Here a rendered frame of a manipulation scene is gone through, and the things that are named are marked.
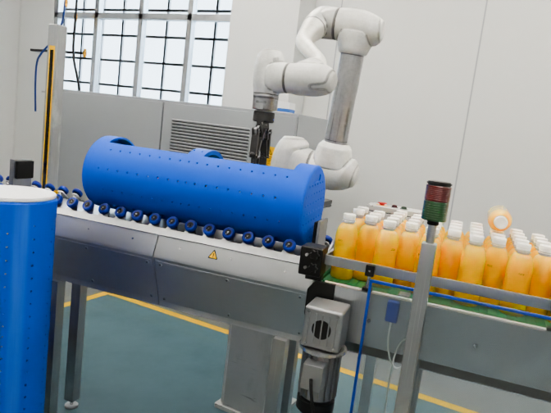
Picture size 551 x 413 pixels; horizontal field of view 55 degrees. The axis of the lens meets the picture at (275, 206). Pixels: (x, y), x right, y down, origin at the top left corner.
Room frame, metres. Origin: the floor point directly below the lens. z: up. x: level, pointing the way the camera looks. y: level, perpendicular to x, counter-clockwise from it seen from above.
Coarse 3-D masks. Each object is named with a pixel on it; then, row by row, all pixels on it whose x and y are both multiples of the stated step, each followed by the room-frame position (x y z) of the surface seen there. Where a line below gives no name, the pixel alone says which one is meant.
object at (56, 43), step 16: (48, 32) 2.61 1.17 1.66; (64, 32) 2.63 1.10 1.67; (48, 48) 2.61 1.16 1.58; (64, 48) 2.63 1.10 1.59; (48, 64) 2.60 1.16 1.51; (64, 64) 2.64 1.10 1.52; (48, 80) 2.60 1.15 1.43; (48, 96) 2.60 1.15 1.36; (48, 112) 2.60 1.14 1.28; (48, 128) 2.60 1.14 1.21; (48, 144) 2.59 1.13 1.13; (48, 160) 2.59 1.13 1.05; (48, 176) 2.59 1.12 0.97
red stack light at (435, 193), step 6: (426, 186) 1.35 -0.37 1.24; (432, 186) 1.33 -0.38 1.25; (438, 186) 1.33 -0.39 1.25; (426, 192) 1.35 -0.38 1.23; (432, 192) 1.33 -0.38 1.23; (438, 192) 1.33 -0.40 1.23; (444, 192) 1.32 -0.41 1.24; (450, 192) 1.34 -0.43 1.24; (426, 198) 1.34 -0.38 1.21; (432, 198) 1.33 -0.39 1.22; (438, 198) 1.32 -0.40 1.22; (444, 198) 1.33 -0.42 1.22
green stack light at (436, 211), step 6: (426, 204) 1.34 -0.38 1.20; (432, 204) 1.33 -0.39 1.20; (438, 204) 1.32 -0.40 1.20; (444, 204) 1.33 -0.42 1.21; (426, 210) 1.34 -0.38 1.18; (432, 210) 1.33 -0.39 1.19; (438, 210) 1.32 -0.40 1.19; (444, 210) 1.33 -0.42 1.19; (426, 216) 1.33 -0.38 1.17; (432, 216) 1.33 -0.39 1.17; (438, 216) 1.32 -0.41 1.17; (444, 216) 1.33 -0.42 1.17
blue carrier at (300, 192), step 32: (96, 160) 1.98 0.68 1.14; (128, 160) 1.94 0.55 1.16; (160, 160) 1.91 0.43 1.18; (192, 160) 1.89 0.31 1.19; (224, 160) 1.87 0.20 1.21; (96, 192) 1.98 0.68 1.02; (128, 192) 1.93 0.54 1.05; (160, 192) 1.88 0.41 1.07; (192, 192) 1.83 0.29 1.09; (224, 192) 1.79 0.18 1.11; (256, 192) 1.76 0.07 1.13; (288, 192) 1.73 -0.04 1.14; (320, 192) 1.89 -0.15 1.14; (224, 224) 1.83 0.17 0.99; (256, 224) 1.77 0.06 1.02; (288, 224) 1.72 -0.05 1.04
